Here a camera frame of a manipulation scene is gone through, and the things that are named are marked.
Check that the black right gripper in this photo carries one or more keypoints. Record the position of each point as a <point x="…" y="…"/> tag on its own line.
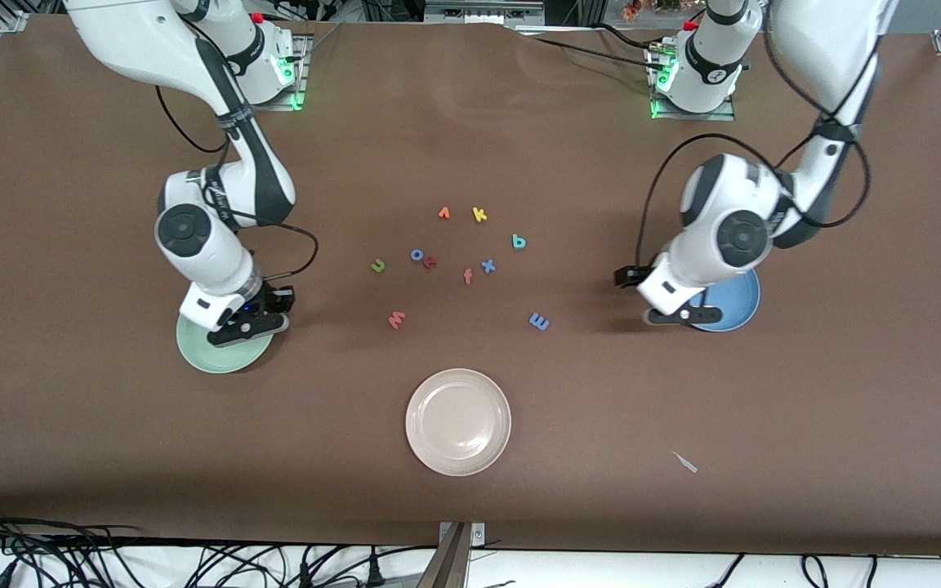
<point x="278" y="299"/>

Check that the blue foam letter m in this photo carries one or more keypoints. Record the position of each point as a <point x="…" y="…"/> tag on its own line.
<point x="538" y="322"/>

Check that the pink foam letter w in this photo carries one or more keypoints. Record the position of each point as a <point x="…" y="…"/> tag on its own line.
<point x="396" y="321"/>

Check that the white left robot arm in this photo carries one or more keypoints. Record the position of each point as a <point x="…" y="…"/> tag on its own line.
<point x="732" y="237"/>

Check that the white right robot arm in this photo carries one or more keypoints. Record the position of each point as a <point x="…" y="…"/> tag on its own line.
<point x="193" y="237"/>

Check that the green plate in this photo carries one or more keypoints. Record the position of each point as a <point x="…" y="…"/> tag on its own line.
<point x="217" y="359"/>

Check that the blue plate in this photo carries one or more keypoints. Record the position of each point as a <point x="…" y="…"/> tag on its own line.
<point x="740" y="306"/>

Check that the small white paper scrap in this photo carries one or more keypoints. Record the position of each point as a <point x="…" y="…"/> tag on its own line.
<point x="685" y="462"/>

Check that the brown table cover sheet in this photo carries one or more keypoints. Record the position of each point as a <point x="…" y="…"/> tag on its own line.
<point x="470" y="147"/>

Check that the beige plate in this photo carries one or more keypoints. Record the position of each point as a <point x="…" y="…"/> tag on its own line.
<point x="458" y="422"/>

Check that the orange flower decoration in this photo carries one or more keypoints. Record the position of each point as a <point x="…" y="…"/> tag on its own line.
<point x="650" y="8"/>

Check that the grey metal box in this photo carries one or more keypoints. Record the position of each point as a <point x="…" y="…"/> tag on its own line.
<point x="483" y="11"/>

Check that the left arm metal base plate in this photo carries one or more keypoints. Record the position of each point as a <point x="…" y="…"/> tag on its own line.
<point x="724" y="115"/>

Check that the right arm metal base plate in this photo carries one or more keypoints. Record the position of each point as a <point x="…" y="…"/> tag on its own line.
<point x="301" y="73"/>

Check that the grey metal bracket post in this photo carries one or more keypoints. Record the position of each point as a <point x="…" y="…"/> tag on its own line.
<point x="454" y="555"/>

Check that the aluminium corner bracket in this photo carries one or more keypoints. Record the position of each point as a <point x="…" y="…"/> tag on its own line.
<point x="11" y="23"/>

